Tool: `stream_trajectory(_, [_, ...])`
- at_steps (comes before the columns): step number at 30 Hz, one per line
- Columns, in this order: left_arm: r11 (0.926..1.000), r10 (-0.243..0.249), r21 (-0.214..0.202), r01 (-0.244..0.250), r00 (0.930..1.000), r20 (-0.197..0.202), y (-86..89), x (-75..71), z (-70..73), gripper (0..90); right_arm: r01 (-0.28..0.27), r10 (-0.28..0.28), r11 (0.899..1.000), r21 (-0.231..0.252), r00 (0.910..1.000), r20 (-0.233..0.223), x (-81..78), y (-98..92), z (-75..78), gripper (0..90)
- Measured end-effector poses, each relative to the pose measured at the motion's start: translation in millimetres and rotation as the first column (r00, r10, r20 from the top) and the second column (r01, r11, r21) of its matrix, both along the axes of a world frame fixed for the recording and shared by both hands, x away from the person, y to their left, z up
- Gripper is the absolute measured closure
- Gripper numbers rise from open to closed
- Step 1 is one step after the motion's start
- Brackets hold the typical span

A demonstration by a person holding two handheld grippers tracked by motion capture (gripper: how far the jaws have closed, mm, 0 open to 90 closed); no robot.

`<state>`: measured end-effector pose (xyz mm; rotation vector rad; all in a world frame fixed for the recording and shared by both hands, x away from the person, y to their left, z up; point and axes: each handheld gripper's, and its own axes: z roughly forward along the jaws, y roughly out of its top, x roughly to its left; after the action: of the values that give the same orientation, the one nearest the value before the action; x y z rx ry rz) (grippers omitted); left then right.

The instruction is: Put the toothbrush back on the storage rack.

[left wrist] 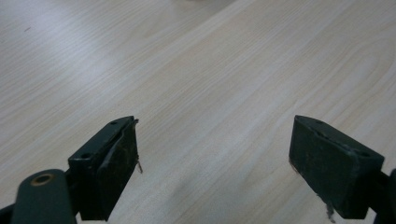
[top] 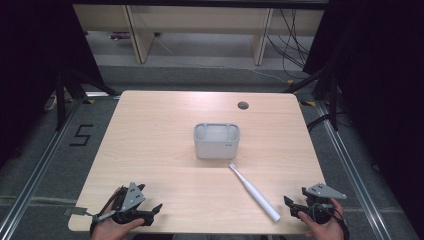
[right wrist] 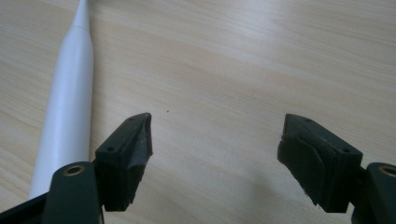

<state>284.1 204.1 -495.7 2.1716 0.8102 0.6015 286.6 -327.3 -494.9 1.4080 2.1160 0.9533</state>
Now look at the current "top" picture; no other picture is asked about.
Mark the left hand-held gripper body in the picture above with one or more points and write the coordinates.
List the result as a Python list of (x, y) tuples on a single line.
[(132, 197)]

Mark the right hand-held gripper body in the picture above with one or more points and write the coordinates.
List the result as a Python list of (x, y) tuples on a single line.
[(321, 196)]

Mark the white electric toothbrush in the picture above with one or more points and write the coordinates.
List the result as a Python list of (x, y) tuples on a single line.
[(256, 195)]

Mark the grey plastic holder box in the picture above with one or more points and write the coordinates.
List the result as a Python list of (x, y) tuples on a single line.
[(216, 146)]

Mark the person's right hand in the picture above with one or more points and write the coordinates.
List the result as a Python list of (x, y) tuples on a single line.
[(325, 230)]

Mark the person's left hand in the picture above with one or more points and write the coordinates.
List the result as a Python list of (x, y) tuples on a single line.
[(111, 228)]

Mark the grey tape piece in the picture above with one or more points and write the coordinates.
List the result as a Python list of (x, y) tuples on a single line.
[(76, 210)]

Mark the yellow black floor tape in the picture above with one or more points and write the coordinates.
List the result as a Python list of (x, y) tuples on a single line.
[(308, 103)]

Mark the black metal stand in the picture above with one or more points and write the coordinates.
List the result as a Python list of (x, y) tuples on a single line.
[(333, 100), (60, 100)]

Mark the black curtain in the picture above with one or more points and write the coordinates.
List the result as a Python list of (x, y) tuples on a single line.
[(383, 83), (30, 66)]

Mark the metal floor rail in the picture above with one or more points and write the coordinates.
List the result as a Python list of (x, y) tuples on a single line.
[(40, 166), (353, 180)]

